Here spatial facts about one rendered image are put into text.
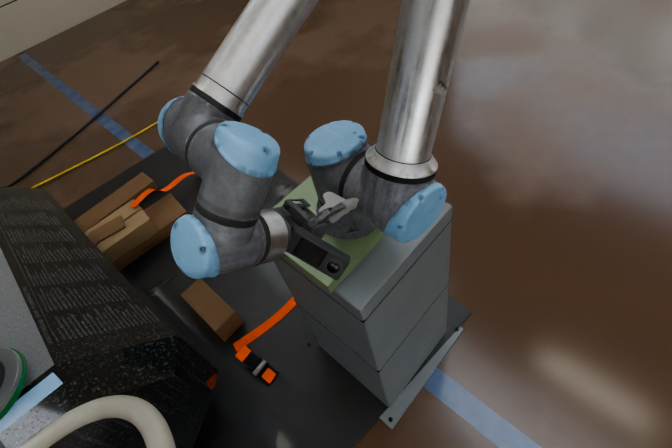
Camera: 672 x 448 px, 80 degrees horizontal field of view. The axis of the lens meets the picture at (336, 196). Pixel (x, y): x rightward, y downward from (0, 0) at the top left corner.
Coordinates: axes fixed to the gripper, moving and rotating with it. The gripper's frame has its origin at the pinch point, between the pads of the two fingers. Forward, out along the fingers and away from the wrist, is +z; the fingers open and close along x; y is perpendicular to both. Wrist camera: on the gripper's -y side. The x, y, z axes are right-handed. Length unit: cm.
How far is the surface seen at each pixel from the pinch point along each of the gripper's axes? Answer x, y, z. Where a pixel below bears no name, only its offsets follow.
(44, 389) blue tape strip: 75, 34, -31
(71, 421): 32, 2, -44
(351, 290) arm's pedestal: 17.1, -4.5, 12.4
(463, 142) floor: -10, 44, 179
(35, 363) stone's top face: 73, 41, -31
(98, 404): 27, 0, -42
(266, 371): 102, 20, 52
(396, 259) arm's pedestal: 7.3, -6.7, 22.2
